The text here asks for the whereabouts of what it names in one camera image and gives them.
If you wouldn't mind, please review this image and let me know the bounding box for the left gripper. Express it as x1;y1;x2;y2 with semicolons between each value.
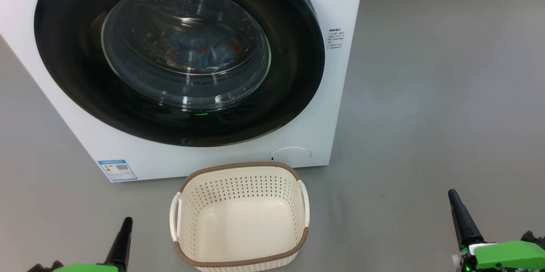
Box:
51;217;134;272

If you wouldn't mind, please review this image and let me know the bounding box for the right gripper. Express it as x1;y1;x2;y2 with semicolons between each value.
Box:
447;189;545;272

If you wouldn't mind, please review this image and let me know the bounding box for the black round washer door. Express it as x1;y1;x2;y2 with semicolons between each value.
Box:
33;0;327;148

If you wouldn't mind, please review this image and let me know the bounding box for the blue cartoon print pajama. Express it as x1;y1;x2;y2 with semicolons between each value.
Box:
187;37;249;71

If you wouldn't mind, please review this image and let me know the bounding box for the cream perforated laundry basket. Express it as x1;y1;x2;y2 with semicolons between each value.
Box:
169;162;310;272

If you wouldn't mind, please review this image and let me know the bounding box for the white front-load washing machine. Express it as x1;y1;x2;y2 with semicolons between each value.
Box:
0;0;367;183

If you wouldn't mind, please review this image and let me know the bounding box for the blue energy label sticker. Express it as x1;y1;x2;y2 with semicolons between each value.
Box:
97;160;138;183

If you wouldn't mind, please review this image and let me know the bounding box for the round white filter cover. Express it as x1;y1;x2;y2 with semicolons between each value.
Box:
269;146;313;166

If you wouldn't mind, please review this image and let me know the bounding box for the small printed text decal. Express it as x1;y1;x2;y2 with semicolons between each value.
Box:
327;28;345;50

